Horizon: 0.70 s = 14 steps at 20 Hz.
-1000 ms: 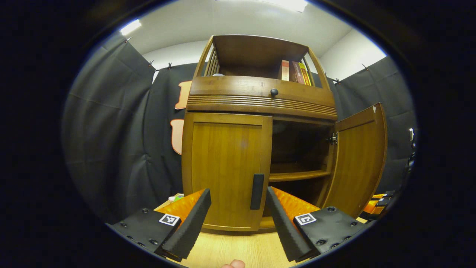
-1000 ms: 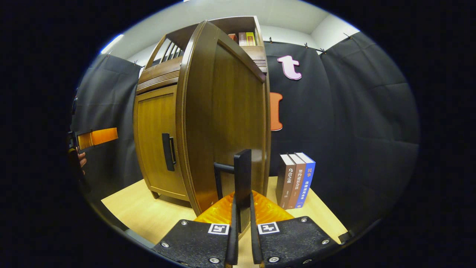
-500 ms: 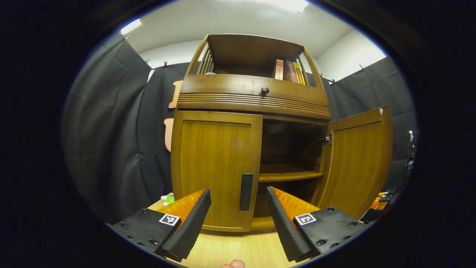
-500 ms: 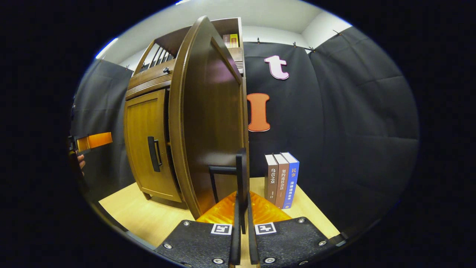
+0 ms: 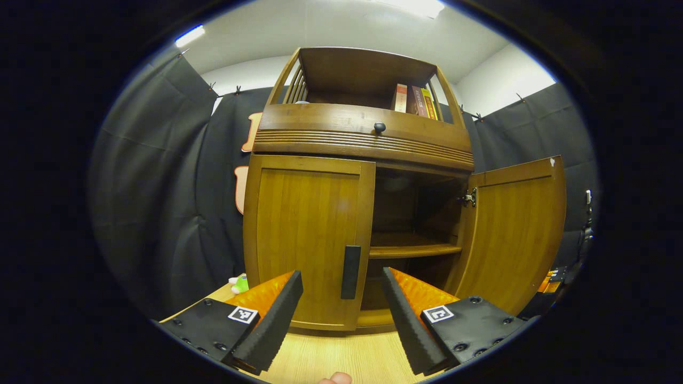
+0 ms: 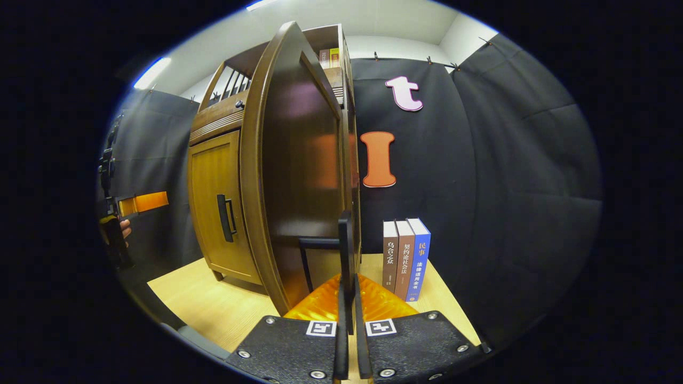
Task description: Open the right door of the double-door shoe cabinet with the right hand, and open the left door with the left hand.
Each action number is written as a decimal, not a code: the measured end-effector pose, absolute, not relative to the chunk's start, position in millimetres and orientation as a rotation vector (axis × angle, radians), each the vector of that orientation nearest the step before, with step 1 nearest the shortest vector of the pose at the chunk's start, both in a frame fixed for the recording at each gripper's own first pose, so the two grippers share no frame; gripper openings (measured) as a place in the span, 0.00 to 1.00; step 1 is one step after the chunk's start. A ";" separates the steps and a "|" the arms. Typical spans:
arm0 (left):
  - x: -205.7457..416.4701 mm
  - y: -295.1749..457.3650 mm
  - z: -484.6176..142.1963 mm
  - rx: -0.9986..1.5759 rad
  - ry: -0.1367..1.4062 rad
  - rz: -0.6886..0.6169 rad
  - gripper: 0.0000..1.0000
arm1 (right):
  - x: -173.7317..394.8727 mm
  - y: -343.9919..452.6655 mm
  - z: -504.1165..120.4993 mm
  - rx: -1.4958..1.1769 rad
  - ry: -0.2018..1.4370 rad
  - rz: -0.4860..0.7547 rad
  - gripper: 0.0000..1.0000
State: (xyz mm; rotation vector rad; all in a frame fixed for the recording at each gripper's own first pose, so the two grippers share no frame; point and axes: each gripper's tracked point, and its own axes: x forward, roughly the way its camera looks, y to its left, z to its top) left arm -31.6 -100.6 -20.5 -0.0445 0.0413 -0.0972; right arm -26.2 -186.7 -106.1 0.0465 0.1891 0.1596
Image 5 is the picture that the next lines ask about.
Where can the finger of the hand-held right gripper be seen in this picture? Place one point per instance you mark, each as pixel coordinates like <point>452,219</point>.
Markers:
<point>549,281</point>

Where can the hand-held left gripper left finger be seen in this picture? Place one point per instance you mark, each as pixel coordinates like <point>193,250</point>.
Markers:
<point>272,325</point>

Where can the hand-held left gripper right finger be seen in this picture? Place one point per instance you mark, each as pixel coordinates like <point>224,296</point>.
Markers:
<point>405,325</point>

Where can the wooden shoe cabinet door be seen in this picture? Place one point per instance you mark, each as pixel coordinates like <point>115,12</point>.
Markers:
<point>304,229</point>
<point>512,234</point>

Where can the wooden double-door shoe cabinet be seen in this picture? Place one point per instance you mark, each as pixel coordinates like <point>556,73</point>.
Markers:
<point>363,69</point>

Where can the metal door hinge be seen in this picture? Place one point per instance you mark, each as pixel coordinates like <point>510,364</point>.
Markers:
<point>469,197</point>

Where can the wooden cabinet drawer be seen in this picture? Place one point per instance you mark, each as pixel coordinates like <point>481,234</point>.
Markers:
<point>320,122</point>

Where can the green plush toy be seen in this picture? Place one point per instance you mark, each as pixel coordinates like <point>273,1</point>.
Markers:
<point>241,284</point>

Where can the wooden inner shelf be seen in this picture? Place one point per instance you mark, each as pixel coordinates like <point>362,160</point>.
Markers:
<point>411,248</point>

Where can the black backdrop cloth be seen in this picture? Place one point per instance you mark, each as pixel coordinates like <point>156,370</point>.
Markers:
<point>155,186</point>

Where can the black round drawer knob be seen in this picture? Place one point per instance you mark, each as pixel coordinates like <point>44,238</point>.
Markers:
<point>379,128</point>

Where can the yellow book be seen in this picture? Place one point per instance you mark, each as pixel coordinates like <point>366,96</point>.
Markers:
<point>429,105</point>

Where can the dark brown book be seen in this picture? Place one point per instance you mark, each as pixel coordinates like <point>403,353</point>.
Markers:
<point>417,101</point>

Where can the wide ceiling light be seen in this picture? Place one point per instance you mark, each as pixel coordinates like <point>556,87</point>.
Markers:
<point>416,6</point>

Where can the long ceiling light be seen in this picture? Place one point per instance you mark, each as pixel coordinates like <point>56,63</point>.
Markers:
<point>190,36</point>

